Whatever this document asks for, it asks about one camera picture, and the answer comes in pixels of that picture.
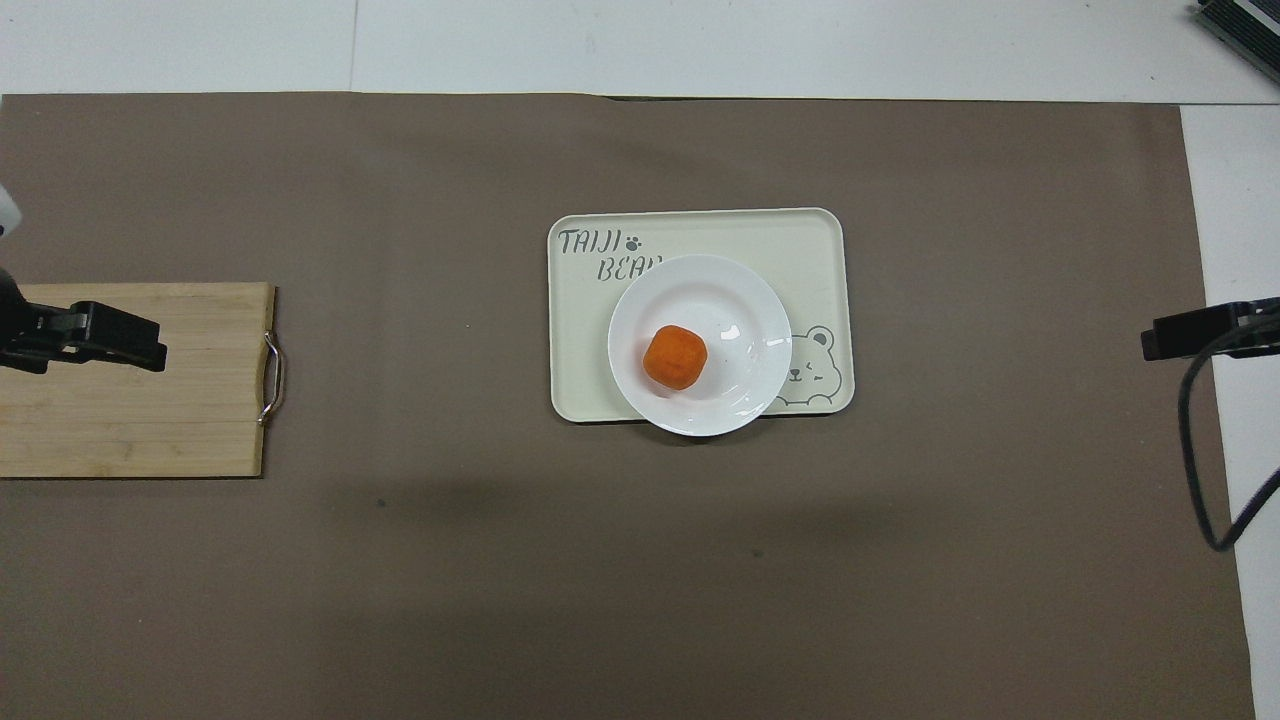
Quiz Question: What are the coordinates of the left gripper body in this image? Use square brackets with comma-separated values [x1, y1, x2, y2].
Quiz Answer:
[0, 265, 73, 376]

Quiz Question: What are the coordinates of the orange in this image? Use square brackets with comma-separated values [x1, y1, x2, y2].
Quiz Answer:
[642, 324, 709, 391]

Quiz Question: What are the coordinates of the white round plate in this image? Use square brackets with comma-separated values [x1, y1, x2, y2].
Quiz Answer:
[607, 253, 794, 439]

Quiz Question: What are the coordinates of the cream tray with bear print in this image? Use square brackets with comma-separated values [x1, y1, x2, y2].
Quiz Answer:
[547, 207, 856, 425]

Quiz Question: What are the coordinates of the black stand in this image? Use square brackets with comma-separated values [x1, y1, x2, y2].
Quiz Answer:
[1193, 0, 1280, 87]

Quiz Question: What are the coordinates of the wooden cutting board with handle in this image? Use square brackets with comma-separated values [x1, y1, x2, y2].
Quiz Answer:
[0, 282, 287, 480]

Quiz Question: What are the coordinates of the black cable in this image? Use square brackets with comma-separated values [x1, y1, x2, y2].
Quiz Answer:
[1177, 312, 1280, 553]

